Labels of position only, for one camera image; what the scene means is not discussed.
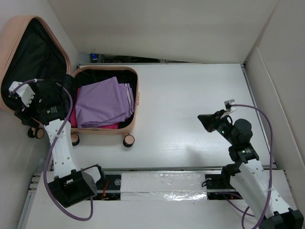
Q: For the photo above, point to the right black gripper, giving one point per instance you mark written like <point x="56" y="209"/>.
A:
<point x="210" y="121"/>

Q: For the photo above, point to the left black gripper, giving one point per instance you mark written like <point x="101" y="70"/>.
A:
<point x="26" y="113"/>

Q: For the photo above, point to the purple cloth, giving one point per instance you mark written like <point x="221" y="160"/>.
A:
<point x="104" y="103"/>

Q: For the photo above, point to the pink hard-shell suitcase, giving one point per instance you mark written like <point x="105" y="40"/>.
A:
<point x="29" y="50"/>

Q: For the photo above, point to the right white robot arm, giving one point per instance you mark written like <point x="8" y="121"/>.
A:
<point x="247" y="176"/>

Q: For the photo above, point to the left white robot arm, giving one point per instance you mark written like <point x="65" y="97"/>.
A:
<point x="71" y="185"/>

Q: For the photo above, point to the background electronics box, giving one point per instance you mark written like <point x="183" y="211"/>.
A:
<point x="94" y="57"/>

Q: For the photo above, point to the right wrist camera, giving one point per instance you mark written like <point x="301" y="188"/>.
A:
<point x="229" y="107"/>

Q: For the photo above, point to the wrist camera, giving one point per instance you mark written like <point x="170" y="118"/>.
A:
<point x="22" y="91"/>
<point x="229" y="107"/>

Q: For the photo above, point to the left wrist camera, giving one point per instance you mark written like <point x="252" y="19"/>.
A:
<point x="22" y="91"/>

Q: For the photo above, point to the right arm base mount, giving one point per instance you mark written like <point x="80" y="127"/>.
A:
<point x="218" y="186"/>

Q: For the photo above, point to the aluminium rail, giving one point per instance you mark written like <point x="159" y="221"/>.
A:
<point x="165" y="181"/>

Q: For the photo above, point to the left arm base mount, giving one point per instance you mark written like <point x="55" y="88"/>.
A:
<point x="108" y="185"/>

